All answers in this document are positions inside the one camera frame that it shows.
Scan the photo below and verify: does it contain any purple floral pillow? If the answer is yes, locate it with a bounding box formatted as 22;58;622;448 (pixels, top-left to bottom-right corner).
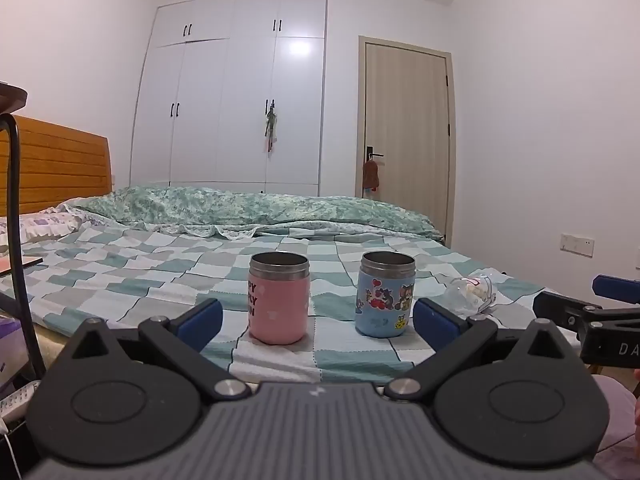
0;210;109;247

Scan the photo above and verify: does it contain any bed with checkered sheet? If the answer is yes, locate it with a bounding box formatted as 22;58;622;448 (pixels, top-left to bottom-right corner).
0;185;551;386

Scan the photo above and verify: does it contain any clear plastic bottle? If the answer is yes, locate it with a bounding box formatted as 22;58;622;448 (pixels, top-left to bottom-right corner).
444;268;501;317

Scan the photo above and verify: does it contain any white wall socket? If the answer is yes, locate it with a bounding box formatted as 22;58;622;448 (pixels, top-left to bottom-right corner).
559;232;596;256

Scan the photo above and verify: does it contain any blue cartoon steel cup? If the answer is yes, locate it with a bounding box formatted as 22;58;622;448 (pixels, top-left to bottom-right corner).
355;251;417;338

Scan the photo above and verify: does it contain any person's pink clothing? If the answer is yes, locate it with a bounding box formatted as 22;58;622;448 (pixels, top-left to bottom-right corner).
592;374;640;467

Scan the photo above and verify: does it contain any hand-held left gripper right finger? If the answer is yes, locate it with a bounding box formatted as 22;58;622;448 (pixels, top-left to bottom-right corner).
383;297;587;403

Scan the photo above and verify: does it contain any beige wooden door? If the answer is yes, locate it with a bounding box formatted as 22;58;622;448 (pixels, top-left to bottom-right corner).
357;35;457;249

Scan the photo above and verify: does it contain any black metal stand pole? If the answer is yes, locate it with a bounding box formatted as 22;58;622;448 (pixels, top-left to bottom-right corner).
0;112;47;382

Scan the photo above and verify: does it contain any white power strip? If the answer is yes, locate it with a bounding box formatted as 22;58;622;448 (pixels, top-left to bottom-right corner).
0;380;42;424

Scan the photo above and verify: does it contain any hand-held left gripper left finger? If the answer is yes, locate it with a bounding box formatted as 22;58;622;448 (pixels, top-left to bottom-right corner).
60;298;252;404

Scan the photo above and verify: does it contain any orange book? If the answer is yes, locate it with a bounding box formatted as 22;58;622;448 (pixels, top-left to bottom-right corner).
0;255;45;277

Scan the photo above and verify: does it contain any purple tissue pack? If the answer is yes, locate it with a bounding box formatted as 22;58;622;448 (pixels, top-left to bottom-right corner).
0;316;31;397

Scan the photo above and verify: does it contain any wooden headboard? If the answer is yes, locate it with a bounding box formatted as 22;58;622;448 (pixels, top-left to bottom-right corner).
0;114;112;219

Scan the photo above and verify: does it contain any green hanging ornament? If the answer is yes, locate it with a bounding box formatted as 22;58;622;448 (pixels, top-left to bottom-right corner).
263;100;277;154

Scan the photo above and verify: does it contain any green floral quilt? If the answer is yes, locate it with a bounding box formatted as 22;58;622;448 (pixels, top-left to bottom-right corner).
59;185;446;242

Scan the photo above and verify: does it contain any white wardrobe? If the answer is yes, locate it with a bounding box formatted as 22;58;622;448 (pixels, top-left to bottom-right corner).
128;0;329;199

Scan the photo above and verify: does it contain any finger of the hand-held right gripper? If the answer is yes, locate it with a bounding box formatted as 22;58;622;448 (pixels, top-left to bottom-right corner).
592;274;640;306
532;291;604;334

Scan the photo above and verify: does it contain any pink steel cup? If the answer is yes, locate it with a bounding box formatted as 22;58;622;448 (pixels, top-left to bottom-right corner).
248;252;310;345

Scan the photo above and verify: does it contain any brown hanging cloth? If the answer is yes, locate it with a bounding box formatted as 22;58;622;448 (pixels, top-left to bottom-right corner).
362;157;381;194

